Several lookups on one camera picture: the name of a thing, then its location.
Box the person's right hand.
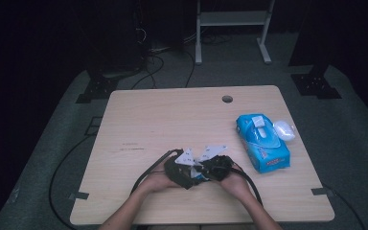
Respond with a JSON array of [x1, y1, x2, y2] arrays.
[[219, 164, 253, 201]]

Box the person's left hand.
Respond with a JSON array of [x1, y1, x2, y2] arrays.
[[140, 162, 181, 195]]

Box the black stand base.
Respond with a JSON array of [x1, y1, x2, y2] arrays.
[[75, 75, 119, 104], [290, 65, 343, 100]]

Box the hand-held gripper cable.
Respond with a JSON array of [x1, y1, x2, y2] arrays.
[[129, 149, 185, 196], [229, 167, 264, 206]]

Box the right hand-held gripper cable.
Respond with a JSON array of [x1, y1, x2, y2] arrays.
[[229, 167, 264, 206]]

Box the white metal stand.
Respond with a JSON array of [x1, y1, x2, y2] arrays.
[[195, 0, 276, 66]]

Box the left hand-held gripper cable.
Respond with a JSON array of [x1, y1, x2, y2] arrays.
[[129, 149, 185, 196]]

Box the blue wet wipes pack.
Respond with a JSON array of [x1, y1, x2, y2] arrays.
[[235, 113, 296, 174]]

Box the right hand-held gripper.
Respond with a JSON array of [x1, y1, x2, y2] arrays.
[[197, 145, 234, 183]]

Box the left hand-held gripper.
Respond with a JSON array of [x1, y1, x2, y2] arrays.
[[163, 147, 196, 190]]

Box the grey tape strip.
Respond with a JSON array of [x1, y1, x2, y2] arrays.
[[68, 191, 90, 201], [310, 187, 334, 196]]

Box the black floor cable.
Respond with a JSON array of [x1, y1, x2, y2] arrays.
[[184, 49, 196, 89], [130, 54, 166, 90], [48, 133, 94, 230], [322, 184, 367, 230]]

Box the white wet wipe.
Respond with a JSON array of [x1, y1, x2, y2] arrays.
[[190, 164, 204, 180]]

